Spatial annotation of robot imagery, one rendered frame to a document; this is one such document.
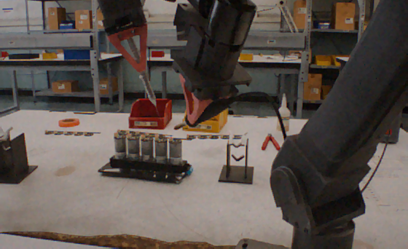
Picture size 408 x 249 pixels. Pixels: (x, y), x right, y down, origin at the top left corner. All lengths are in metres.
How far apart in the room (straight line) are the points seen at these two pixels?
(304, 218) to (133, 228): 0.25
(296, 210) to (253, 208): 0.21
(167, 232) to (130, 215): 0.07
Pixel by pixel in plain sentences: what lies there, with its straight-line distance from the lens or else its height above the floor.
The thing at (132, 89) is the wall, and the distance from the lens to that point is 5.36.
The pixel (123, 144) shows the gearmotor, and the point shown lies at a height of 0.80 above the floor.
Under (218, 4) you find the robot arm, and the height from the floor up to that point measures 1.05.
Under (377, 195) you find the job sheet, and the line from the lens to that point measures 0.66.
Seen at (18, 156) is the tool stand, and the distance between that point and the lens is 0.73.
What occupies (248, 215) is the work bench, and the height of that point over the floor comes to 0.75.
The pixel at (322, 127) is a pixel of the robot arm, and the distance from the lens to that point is 0.34.
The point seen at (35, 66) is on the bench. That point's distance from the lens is 3.54.
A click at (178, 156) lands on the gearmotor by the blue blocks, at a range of 0.67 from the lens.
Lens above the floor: 1.02
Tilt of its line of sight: 14 degrees down
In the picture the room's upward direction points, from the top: straight up
